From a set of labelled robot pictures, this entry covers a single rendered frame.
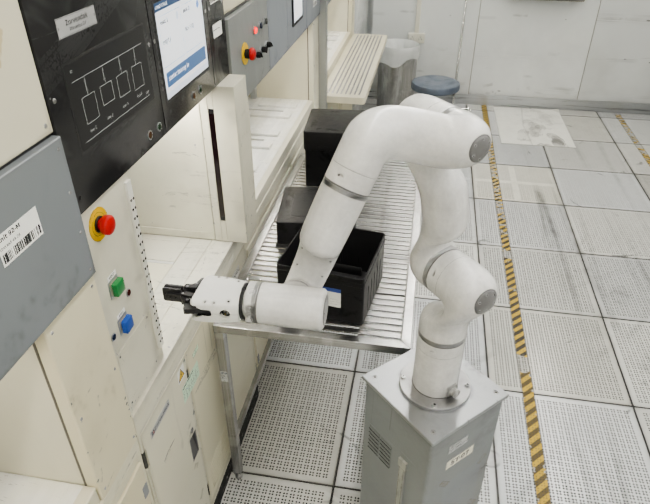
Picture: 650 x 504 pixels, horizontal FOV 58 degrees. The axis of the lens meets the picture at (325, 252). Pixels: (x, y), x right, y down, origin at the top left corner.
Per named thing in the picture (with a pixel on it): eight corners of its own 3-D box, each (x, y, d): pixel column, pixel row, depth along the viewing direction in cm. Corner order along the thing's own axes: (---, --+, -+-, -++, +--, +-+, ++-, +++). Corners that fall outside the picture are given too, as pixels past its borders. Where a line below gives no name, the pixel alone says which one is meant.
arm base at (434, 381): (485, 390, 155) (496, 338, 145) (433, 423, 146) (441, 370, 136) (435, 350, 168) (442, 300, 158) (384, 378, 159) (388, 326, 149)
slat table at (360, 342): (393, 504, 211) (410, 348, 169) (234, 479, 219) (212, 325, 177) (411, 289, 317) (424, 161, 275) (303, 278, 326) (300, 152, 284)
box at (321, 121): (369, 189, 252) (372, 134, 238) (304, 186, 254) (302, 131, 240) (372, 161, 275) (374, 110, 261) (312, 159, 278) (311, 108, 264)
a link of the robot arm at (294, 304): (268, 275, 120) (256, 289, 111) (331, 282, 118) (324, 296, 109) (267, 313, 122) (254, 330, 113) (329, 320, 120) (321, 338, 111)
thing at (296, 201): (355, 248, 213) (356, 218, 205) (275, 246, 214) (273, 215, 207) (356, 209, 237) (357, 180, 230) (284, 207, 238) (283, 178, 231)
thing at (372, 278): (277, 308, 184) (274, 264, 174) (306, 261, 206) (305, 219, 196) (362, 326, 177) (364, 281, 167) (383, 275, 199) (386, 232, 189)
